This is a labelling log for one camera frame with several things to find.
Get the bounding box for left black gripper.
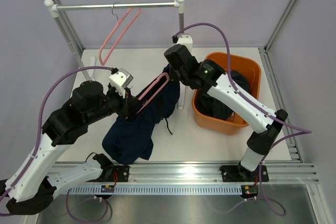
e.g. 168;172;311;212
85;85;141;125

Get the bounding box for pink hanger with navy shorts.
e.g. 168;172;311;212
137;72;170;113

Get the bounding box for navy blue shorts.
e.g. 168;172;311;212
102;66;180;165

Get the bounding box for dark green shorts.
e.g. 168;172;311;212
195;70;251;121

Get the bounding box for pink hanger with green shorts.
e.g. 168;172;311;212
98;8;142;66

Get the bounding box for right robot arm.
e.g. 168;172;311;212
164;44;288;181

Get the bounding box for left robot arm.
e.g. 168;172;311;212
1;81;140;215

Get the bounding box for orange plastic basket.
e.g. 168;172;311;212
192;52;261;135

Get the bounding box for metal clothes rack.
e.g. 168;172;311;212
44;0;190;111

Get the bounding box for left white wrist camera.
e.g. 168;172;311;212
109;68;133;99

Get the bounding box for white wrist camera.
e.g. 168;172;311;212
171;34;193;54
109;68;133;99

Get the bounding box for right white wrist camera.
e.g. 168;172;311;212
171;34;193;54

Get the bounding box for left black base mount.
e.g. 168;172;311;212
102;165;130;183

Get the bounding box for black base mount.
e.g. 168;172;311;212
102;165;130;183
219;165;269;183

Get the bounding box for white slotted cable duct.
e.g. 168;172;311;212
68;184;243;196

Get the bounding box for purple floor cable left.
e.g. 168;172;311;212
65;196;114;222

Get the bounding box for purple floor cable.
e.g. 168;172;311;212
207;166;287;217
65;196;114;222

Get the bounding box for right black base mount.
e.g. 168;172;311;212
219;165;269;183

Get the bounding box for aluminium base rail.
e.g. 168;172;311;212
47;161;320;184

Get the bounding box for purple floor cable right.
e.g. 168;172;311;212
207;166;287;217

